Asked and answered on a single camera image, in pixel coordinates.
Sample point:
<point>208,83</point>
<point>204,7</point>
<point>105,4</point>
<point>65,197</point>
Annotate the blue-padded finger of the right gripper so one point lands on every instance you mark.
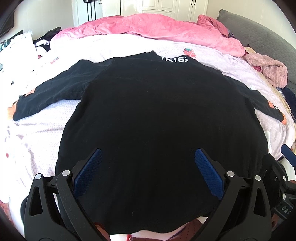
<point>288,154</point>

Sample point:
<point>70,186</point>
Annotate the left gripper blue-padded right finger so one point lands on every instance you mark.
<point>243,212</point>

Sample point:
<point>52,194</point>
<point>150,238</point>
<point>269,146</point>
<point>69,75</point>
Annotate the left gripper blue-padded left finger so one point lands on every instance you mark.
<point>52,210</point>

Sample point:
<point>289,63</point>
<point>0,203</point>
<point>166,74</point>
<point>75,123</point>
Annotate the black long-sleeve sweatshirt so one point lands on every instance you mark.
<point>148,115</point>

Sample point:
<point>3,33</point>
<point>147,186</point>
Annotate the dark clothes pile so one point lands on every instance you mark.
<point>44,41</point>

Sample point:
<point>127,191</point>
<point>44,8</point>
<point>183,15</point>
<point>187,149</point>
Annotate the lilac strawberry print bedsheet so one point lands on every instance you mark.
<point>30,145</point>

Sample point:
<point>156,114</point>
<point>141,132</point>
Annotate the pale pink fuzzy garment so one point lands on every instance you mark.
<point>273,70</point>

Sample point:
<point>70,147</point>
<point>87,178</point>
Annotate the grey quilted headboard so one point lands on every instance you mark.
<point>262,40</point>

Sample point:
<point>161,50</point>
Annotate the pink fleece blanket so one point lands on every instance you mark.
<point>206,31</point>

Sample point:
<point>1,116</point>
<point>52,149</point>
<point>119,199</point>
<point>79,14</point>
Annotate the white storage box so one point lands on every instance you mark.
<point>20,56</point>

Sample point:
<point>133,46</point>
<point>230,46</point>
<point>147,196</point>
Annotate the white wardrobe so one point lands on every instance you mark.
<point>181,10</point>

